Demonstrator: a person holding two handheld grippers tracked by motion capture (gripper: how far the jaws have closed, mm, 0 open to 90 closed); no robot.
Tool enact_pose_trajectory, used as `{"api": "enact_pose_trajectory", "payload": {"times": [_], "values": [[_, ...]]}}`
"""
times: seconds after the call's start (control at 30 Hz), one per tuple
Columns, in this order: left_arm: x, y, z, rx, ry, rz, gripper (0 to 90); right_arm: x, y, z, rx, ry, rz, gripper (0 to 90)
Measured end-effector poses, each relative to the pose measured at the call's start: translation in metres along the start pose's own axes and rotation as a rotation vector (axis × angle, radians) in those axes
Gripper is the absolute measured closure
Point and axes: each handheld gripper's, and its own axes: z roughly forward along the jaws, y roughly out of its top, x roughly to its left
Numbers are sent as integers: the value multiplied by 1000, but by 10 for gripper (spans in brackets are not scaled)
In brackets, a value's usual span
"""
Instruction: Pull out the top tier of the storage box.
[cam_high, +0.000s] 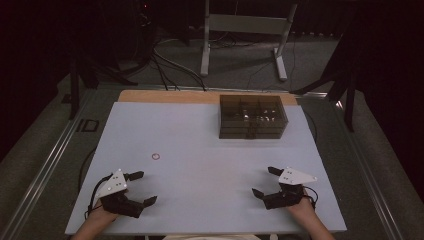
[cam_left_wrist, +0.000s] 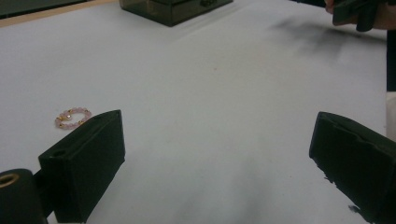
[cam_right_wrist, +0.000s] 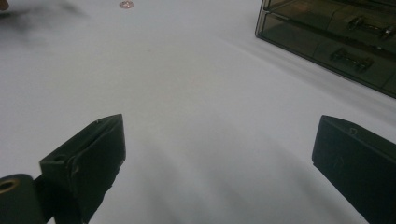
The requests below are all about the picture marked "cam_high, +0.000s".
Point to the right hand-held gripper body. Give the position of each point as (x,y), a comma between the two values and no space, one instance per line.
(286,195)

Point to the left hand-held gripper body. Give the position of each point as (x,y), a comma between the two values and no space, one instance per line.
(115,186)

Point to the smoky transparent drawer box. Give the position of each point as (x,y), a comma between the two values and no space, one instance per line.
(252,116)

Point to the person's right hand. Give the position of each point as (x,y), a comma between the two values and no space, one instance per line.
(301,207)

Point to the person's left hand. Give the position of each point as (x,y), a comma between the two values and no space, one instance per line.
(100,213)

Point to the person's light clothing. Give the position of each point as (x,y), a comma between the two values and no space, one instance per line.
(210,237)

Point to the black tripod stand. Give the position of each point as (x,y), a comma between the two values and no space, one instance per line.
(348,100)

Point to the white metal stand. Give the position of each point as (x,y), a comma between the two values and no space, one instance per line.
(246,24)

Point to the aluminium floor rail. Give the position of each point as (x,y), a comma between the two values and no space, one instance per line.
(366,166)
(46,163)

